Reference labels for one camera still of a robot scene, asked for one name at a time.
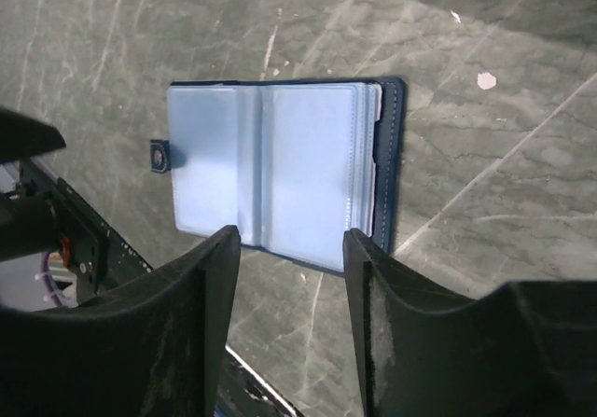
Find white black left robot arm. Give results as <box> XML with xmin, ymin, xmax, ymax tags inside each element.
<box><xmin>1</xmin><ymin>107</ymin><xmax>109</xmax><ymax>302</ymax></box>

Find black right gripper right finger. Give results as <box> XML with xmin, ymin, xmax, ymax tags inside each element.
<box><xmin>343</xmin><ymin>229</ymin><xmax>596</xmax><ymax>416</ymax></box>

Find blue leather card holder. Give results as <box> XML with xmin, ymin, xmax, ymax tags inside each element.
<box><xmin>150</xmin><ymin>76</ymin><xmax>407</xmax><ymax>273</ymax></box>

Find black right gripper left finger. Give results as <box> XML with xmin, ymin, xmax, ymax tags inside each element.
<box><xmin>1</xmin><ymin>226</ymin><xmax>241</xmax><ymax>416</ymax></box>

